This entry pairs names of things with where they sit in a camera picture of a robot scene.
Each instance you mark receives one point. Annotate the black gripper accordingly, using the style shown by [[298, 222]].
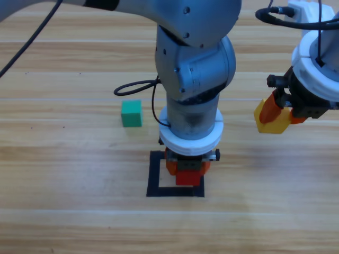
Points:
[[304, 103], [189, 164]]

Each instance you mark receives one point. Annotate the red wooden cube block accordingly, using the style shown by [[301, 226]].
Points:
[[188, 178]]

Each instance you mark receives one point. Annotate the yellow wooden cube block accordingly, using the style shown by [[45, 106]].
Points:
[[275, 127]]

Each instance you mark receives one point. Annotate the green wooden cube block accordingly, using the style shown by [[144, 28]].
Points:
[[131, 116]]

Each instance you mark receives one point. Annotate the black tape square outline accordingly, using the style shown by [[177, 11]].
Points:
[[153, 177]]

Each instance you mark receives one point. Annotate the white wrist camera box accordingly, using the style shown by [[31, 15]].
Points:
[[307, 12]]

